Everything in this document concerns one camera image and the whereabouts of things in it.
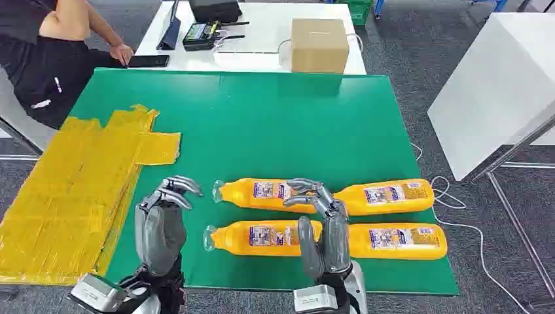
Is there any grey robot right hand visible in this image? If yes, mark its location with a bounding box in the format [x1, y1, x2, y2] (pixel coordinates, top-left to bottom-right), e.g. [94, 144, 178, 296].
[283, 177, 352, 282]

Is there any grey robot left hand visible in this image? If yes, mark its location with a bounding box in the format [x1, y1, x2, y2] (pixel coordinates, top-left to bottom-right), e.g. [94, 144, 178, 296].
[134, 175, 204, 278]

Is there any person's hand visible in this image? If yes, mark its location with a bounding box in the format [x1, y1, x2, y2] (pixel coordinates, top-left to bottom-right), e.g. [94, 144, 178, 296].
[109, 43, 134, 67]

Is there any orange drink bottle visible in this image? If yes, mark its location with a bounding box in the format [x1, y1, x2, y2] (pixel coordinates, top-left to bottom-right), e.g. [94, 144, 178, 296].
[212, 177, 319, 215]
[331, 178, 436, 217]
[348, 223, 448, 261]
[202, 220, 324, 257]

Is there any black smartphone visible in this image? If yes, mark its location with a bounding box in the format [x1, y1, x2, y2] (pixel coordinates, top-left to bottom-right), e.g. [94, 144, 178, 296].
[128, 54, 170, 69]

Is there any black handheld controller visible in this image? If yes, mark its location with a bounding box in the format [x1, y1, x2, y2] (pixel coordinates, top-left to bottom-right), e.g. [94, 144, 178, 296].
[182, 20, 250, 52]

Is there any person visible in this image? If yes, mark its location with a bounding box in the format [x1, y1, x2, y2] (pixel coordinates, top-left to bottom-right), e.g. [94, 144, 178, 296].
[0, 0, 135, 131]

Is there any yellow plastic sheet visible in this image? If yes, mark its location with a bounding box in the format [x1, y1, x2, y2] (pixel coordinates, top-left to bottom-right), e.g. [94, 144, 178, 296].
[0, 103, 182, 287]

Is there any black case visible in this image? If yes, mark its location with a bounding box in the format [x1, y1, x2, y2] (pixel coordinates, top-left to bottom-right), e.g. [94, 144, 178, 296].
[188, 0, 243, 24]

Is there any green table mat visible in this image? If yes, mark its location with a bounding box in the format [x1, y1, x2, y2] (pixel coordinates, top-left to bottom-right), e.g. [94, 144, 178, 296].
[69, 67, 461, 296]

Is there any white desk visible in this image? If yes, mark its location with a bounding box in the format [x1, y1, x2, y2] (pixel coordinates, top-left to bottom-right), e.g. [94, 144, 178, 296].
[134, 1, 367, 75]

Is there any grey metal table leg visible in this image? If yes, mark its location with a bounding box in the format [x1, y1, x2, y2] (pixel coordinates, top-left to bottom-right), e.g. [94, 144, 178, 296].
[473, 114, 555, 300]

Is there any brown cardboard box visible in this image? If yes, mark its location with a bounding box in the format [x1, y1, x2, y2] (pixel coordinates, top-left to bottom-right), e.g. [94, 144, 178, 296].
[290, 18, 350, 75]

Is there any large white table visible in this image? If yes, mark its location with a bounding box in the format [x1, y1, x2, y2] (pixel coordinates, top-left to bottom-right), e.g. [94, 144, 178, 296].
[427, 12, 555, 182]

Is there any green plastic crate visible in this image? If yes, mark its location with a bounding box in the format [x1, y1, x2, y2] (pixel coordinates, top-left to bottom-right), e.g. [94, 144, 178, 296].
[336, 0, 374, 26]

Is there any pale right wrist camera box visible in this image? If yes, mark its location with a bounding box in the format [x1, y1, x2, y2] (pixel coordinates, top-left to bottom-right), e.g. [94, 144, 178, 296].
[293, 296, 340, 314]

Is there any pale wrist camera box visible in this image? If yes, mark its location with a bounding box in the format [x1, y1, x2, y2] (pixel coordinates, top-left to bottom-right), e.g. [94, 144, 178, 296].
[293, 296, 340, 314]
[68, 273, 131, 314]

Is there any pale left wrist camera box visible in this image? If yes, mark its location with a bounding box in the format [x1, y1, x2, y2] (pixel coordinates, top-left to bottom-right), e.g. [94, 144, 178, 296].
[68, 273, 131, 314]

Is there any white floor cable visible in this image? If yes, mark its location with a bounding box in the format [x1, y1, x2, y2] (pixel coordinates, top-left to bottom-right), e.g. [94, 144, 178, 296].
[409, 143, 532, 314]

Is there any white desk cable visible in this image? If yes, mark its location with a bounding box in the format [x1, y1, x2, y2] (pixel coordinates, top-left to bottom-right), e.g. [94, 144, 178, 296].
[276, 32, 364, 68]

